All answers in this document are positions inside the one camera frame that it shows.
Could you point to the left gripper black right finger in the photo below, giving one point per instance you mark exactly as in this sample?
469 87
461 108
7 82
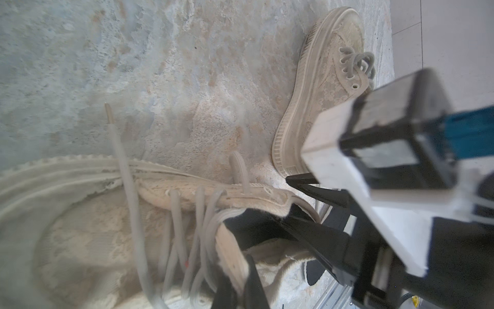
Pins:
254 296

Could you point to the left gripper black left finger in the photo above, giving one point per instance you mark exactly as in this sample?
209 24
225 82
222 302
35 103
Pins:
226 296

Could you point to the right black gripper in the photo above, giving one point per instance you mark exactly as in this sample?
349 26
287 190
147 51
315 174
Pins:
436 243

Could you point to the black insole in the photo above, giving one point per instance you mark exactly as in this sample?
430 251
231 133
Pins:
277 244

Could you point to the cream canvas sneaker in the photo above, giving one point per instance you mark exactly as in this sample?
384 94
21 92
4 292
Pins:
332 69
102 231

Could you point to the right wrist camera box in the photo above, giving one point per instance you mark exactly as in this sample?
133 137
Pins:
396 137

